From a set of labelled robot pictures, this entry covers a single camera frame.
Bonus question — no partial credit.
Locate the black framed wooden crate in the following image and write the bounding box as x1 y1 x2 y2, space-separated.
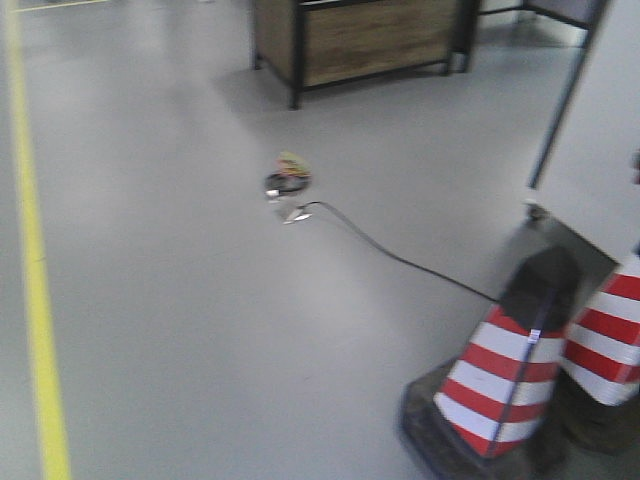
251 0 481 110

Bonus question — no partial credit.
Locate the left striped traffic cone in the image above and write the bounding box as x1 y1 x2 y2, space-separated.
401 246 582 479

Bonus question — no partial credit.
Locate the striped traffic cone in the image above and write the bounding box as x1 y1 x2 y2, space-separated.
557 252 639 454
401 246 582 479

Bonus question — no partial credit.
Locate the white partition panel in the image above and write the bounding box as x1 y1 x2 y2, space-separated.
525 1 639 262

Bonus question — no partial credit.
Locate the right striped traffic cone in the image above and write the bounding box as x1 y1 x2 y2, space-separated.
557 252 639 454

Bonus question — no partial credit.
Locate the silver adapter with cable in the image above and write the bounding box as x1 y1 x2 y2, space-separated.
263 150 497 303

